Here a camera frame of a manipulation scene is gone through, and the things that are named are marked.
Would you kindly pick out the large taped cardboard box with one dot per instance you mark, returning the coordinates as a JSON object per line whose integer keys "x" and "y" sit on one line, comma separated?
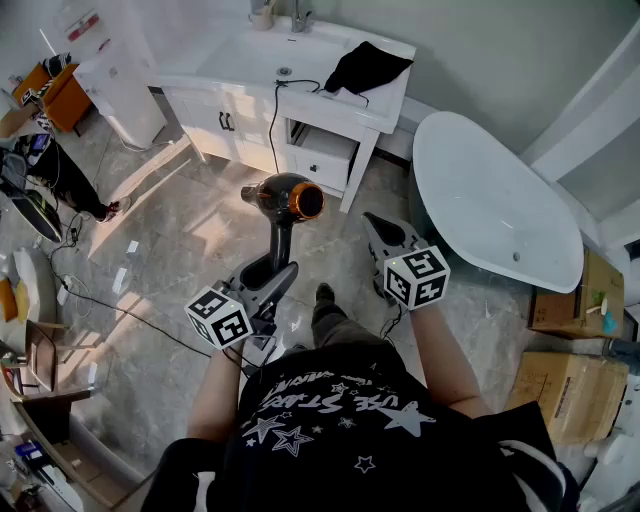
{"x": 570, "y": 395}

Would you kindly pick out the wooden chair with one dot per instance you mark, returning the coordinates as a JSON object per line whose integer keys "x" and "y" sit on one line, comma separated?
{"x": 42, "y": 355}

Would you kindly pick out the person's black star-print T-shirt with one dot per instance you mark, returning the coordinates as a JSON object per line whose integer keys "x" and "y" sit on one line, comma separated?
{"x": 350, "y": 450}

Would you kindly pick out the white open drawer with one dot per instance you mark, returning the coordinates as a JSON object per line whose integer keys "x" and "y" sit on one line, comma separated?
{"x": 325, "y": 160}

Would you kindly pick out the white bathtub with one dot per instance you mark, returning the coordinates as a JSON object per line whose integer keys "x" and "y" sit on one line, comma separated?
{"x": 490, "y": 200}

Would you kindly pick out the person's left forearm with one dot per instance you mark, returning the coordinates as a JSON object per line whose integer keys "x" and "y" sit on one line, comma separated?
{"x": 215, "y": 395}

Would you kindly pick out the cardboard box with small items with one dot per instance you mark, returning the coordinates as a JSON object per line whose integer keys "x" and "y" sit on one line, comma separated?
{"x": 560, "y": 310}

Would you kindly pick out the white vanity cabinet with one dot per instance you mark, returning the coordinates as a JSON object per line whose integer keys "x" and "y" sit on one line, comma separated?
{"x": 210, "y": 130}

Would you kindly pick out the round white table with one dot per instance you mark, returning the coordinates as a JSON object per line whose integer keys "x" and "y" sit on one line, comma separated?
{"x": 30, "y": 270}

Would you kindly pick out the black and orange hair dryer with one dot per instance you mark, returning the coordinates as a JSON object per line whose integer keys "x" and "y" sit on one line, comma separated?
{"x": 280, "y": 200}

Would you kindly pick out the white ceramic washbasin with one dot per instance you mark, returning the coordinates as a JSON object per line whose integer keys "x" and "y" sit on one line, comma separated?
{"x": 270, "y": 55}

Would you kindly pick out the person's grey trousers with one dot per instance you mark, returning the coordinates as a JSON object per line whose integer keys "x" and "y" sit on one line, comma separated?
{"x": 340, "y": 325}

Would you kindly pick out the chrome faucet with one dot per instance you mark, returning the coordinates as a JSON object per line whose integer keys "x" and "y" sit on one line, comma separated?
{"x": 299, "y": 17}

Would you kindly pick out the person's right forearm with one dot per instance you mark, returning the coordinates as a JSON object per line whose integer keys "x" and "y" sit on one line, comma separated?
{"x": 445, "y": 360}

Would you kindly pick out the white paper sheet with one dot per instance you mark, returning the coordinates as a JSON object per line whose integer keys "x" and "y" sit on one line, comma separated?
{"x": 132, "y": 246}
{"x": 120, "y": 281}

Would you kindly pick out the orange cabinet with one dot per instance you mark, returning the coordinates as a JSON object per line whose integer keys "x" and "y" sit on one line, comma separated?
{"x": 65, "y": 100}

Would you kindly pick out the white power strip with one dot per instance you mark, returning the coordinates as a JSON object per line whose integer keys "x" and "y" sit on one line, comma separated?
{"x": 65, "y": 290}

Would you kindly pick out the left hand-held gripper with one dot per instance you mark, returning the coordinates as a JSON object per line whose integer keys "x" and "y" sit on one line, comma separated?
{"x": 220, "y": 320}

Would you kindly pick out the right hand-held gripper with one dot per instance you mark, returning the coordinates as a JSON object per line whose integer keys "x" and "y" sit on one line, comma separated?
{"x": 417, "y": 277}

